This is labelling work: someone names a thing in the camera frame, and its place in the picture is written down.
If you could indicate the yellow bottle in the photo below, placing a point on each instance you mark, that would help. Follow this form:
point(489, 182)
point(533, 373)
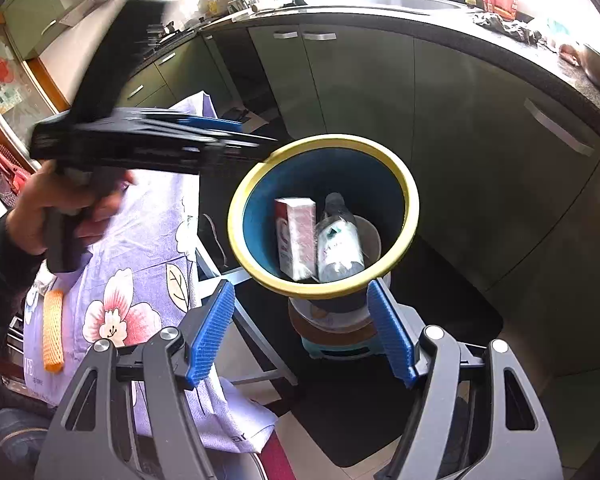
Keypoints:
point(213, 2)

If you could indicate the person's left forearm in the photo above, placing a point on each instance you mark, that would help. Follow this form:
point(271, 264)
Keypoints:
point(0, 285)

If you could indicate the clear plastic water bottle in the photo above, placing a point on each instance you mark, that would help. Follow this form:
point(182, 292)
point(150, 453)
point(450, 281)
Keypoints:
point(337, 245)

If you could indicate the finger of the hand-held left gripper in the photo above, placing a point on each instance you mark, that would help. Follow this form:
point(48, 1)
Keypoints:
point(230, 147)
point(210, 122)

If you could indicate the person's left hand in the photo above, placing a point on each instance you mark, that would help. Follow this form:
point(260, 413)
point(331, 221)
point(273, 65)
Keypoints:
point(30, 210)

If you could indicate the person's leg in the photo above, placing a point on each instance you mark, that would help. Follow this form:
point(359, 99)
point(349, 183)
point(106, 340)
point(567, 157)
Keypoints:
point(10, 430)

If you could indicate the dark crumpled rag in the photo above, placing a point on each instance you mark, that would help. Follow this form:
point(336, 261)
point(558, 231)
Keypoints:
point(505, 25)

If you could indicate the sliding glass door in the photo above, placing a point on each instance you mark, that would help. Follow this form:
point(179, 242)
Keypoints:
point(10, 85)

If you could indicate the black kitchen countertop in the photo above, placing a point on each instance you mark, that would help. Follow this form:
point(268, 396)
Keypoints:
point(505, 45)

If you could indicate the light blue cup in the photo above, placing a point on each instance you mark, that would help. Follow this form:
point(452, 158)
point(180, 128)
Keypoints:
point(560, 30)

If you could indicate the dark base cabinet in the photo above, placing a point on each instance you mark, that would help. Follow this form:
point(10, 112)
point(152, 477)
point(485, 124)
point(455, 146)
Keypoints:
point(455, 160)

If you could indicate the steel sink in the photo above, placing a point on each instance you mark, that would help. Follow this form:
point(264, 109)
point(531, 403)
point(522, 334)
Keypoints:
point(410, 2)

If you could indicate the white round basin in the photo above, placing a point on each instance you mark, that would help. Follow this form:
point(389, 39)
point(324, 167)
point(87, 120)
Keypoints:
point(325, 317)

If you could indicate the white dish rack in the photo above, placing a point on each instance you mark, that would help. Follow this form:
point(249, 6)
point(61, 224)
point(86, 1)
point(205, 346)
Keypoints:
point(242, 2)

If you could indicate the grey metal table frame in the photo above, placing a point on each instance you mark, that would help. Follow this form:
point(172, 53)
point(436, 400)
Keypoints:
point(260, 330)

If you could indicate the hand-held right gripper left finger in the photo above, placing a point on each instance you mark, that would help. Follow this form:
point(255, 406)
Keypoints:
point(210, 335)

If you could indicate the red white milk carton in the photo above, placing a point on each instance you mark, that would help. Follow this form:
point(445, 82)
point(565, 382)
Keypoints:
point(295, 240)

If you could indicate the blue waste bin yellow rim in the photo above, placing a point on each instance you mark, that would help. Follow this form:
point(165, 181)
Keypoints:
point(265, 220)

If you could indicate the wooden rolling pin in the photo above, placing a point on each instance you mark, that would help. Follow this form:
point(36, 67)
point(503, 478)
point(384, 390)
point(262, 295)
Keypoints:
point(267, 5)

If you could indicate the red instant noodle tub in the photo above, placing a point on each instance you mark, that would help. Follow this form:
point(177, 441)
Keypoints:
point(500, 2)

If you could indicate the light blue plastic stool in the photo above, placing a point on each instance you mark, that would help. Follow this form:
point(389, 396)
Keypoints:
point(340, 352)

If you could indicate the green wall cabinet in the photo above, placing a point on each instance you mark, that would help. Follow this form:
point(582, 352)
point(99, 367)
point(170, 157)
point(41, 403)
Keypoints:
point(30, 15)

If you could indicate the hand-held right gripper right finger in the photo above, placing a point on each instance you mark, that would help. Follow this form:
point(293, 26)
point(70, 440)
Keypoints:
point(392, 335)

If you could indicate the purple floral tablecloth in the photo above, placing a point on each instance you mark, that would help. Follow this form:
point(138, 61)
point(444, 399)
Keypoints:
point(145, 240)

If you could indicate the red checked apron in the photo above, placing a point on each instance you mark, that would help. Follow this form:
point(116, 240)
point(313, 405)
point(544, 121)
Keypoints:
point(0, 170)

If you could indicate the orange foam net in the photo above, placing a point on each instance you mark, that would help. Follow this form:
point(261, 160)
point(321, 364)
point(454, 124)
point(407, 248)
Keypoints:
point(52, 330)

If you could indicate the green base cabinet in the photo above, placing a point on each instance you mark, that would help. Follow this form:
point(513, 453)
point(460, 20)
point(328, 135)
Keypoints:
point(145, 80)

